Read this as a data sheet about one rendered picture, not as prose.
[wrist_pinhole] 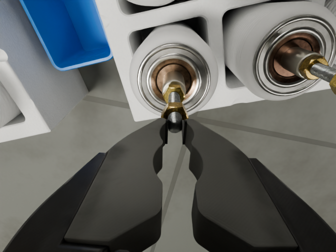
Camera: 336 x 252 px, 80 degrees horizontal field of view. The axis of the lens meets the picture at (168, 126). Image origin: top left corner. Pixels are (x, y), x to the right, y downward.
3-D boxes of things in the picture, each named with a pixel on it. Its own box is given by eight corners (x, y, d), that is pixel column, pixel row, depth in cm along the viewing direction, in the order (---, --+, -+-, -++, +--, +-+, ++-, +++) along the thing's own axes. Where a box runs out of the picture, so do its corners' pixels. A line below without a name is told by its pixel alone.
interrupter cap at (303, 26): (252, 100, 22) (254, 103, 22) (250, 26, 19) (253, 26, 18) (326, 85, 21) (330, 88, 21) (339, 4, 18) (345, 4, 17)
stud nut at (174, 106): (177, 127, 15) (177, 133, 15) (157, 117, 15) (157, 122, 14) (191, 107, 15) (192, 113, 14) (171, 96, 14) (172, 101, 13)
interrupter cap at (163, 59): (223, 86, 22) (224, 88, 21) (167, 124, 24) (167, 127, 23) (181, 24, 19) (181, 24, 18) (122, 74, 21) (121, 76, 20)
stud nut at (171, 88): (176, 106, 19) (176, 110, 18) (160, 97, 18) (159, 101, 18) (188, 89, 18) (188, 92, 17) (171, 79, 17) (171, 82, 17)
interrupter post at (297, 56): (277, 72, 21) (294, 83, 18) (278, 48, 20) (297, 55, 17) (302, 67, 20) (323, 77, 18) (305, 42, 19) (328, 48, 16)
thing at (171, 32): (209, 54, 37) (237, 88, 21) (168, 85, 40) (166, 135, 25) (178, 6, 33) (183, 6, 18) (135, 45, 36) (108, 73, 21)
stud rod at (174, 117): (175, 94, 20) (177, 136, 13) (166, 89, 20) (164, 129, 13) (180, 85, 19) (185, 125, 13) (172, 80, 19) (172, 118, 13)
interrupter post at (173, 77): (189, 82, 21) (192, 93, 19) (171, 95, 22) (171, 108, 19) (175, 64, 20) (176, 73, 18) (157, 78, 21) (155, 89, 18)
